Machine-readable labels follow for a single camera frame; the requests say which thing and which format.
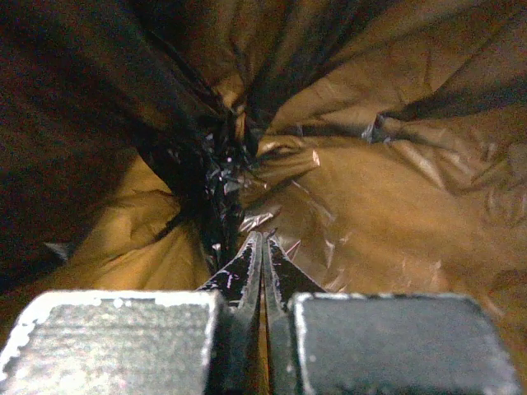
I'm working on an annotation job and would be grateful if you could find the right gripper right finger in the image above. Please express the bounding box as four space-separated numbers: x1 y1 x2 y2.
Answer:
262 233 324 394

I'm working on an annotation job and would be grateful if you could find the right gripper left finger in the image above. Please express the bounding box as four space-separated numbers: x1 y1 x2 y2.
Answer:
199 231 263 394

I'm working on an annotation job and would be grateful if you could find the black trash bag roll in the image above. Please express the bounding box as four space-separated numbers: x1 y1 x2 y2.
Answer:
1 1 526 374

